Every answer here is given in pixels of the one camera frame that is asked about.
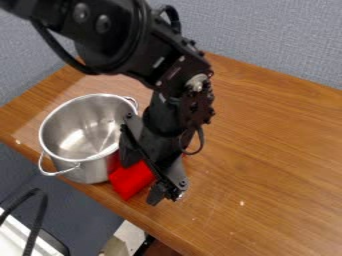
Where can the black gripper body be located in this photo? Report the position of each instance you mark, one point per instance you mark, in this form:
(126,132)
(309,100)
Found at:
(168,132)

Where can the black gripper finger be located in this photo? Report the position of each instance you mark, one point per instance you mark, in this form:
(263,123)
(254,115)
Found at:
(128,151)
(158,193)

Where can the red block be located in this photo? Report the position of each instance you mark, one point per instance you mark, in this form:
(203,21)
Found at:
(130,180)

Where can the metal pot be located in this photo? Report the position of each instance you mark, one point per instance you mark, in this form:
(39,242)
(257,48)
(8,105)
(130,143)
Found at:
(79,137)

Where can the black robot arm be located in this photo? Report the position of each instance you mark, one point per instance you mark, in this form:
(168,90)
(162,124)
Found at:
(108,37)

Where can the white equipment box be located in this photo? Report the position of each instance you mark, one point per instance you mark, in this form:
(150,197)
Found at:
(13,236)

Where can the white table bracket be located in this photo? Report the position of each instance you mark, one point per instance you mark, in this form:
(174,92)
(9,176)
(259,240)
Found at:
(130,241)

